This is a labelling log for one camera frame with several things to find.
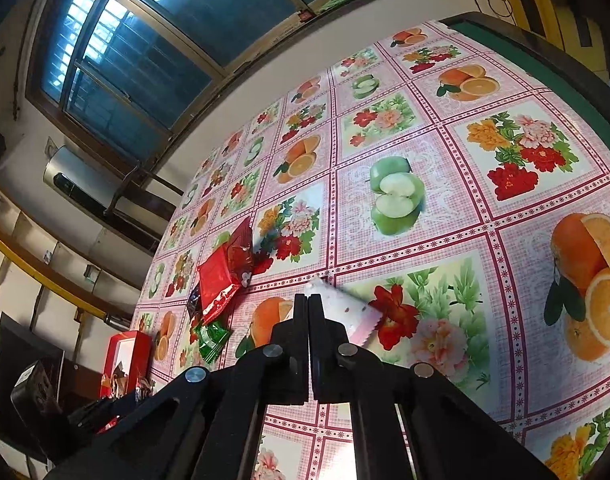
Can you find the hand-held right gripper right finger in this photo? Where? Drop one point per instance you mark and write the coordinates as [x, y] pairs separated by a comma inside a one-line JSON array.
[[321, 345]]

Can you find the brown pastry packet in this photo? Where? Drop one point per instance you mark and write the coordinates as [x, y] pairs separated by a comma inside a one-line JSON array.
[[117, 377]]

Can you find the wooden framed window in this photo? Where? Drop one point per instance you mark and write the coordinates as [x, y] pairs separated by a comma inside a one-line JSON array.
[[185, 25]]

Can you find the small dark red flower packet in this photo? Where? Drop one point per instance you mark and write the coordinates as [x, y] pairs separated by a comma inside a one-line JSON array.
[[240, 255]]

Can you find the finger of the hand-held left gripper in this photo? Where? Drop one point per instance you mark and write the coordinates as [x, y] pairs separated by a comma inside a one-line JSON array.
[[105, 422], [100, 405]]

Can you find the dark navy snack packet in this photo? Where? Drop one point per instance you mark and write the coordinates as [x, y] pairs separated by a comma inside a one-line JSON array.
[[194, 305]]

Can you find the white snack packet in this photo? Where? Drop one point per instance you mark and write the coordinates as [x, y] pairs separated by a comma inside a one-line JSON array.
[[350, 312]]

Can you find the table with green rim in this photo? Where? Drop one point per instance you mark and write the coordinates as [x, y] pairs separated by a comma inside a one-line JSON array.
[[535, 55]]

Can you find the wall display shelf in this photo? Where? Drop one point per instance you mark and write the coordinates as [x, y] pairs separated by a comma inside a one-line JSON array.
[[30, 280]]

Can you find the dark wooden chair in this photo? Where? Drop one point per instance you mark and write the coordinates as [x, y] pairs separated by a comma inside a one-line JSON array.
[[145, 205]]

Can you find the fruit and flower print tablecloth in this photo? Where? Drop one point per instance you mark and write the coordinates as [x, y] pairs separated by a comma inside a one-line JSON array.
[[435, 200]]

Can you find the green snack packet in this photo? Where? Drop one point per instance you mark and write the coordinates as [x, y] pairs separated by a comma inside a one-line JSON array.
[[212, 340]]

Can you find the red gift box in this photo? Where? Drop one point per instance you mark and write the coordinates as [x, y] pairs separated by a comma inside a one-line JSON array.
[[142, 355]]

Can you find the yellow framed door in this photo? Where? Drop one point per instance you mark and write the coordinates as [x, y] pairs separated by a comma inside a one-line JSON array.
[[527, 10]]

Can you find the wooden side cabinet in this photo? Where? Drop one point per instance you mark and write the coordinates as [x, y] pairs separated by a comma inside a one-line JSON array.
[[82, 380]]

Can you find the small red box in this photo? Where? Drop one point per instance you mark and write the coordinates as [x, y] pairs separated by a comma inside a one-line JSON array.
[[305, 14]]

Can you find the large red snack packet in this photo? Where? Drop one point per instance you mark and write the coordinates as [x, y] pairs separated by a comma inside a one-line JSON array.
[[217, 280]]

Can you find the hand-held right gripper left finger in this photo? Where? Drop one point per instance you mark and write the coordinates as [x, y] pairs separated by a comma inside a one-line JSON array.
[[297, 340]]

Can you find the standing air conditioner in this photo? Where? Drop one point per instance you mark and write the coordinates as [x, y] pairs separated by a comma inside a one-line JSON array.
[[67, 175]]

